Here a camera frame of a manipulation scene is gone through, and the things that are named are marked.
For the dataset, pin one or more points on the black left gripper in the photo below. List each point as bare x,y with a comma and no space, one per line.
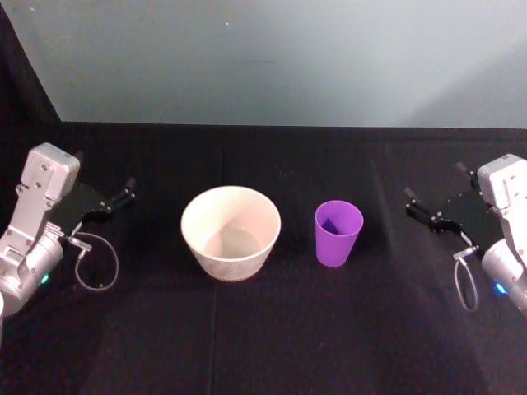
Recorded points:
78,203

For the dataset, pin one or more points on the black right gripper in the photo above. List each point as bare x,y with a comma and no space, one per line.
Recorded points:
467,205

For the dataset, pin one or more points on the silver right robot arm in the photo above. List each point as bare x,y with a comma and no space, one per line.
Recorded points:
508,230

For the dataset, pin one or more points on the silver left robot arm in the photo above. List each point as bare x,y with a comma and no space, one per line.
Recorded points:
37,214

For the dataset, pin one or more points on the purple plastic cup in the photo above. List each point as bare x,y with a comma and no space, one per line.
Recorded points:
333,251

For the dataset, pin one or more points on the cream white bowl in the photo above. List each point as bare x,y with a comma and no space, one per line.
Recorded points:
230,234

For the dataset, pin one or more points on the black table cloth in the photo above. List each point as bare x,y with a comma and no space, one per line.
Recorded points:
288,329

